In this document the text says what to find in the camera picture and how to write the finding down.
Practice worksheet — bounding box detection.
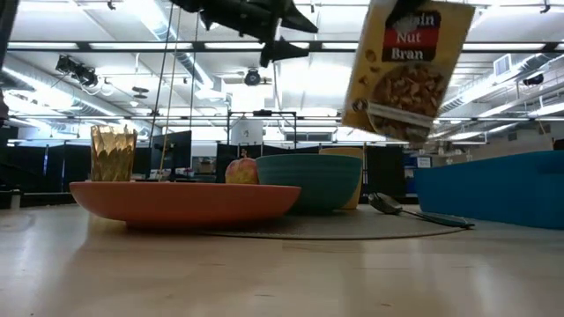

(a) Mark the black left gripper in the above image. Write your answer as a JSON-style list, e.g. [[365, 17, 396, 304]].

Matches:
[[170, 0, 320, 69]]

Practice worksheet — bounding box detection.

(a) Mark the yellow raisin bran cereal box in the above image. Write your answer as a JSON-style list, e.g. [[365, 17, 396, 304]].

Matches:
[[341, 0, 477, 144]]

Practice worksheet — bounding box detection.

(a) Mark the yellow plastic cup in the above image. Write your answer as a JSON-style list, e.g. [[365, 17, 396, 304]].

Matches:
[[318, 146, 367, 211]]

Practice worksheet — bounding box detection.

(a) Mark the red yellow apple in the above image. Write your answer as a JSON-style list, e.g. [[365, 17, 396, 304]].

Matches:
[[224, 148, 261, 186]]

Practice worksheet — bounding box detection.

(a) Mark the teal bowl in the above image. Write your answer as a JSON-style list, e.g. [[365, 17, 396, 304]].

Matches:
[[255, 152, 365, 216]]

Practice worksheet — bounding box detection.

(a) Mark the grey metal spoon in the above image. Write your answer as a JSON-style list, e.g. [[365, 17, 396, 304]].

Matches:
[[367, 191, 477, 231]]

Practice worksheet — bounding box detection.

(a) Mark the orange plate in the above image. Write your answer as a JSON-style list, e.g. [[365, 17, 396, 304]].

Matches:
[[69, 181, 302, 229]]

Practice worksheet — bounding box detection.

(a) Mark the white cylindrical tank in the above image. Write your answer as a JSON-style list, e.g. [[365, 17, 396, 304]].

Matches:
[[229, 119, 265, 147]]

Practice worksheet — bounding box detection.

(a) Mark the white ceiling air vent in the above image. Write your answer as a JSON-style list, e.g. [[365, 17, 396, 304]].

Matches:
[[493, 53, 513, 78]]

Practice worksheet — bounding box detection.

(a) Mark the black ceiling speaker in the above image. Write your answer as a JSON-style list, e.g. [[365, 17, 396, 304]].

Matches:
[[522, 71, 545, 87]]

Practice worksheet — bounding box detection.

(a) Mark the black monitor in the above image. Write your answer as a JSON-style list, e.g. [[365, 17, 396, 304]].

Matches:
[[150, 129, 194, 178]]

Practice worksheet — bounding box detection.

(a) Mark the blue plastic bin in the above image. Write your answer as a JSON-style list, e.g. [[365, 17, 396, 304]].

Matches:
[[412, 150, 564, 232]]

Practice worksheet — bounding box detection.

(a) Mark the amber faceted drinking glass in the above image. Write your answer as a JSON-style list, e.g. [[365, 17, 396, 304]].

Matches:
[[90, 123, 138, 183]]

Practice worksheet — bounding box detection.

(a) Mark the black round ceiling camera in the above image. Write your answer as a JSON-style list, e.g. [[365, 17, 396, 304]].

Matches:
[[243, 67, 263, 87]]

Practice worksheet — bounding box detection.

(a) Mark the black metal rack frame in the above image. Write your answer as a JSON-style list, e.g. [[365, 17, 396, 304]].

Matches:
[[226, 109, 299, 153]]

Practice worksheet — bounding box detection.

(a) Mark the thin black cable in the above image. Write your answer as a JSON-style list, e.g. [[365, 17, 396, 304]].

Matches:
[[189, 11, 198, 133]]

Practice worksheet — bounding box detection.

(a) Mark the thin tan hanging cord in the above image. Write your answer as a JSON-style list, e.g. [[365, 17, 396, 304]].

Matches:
[[157, 0, 182, 182]]

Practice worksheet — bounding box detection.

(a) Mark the black hanging cable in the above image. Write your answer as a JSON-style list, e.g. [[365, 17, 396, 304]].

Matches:
[[148, 0, 174, 146]]

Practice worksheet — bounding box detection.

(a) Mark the black aluminium table frame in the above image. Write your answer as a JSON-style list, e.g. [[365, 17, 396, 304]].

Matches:
[[0, 41, 564, 55]]

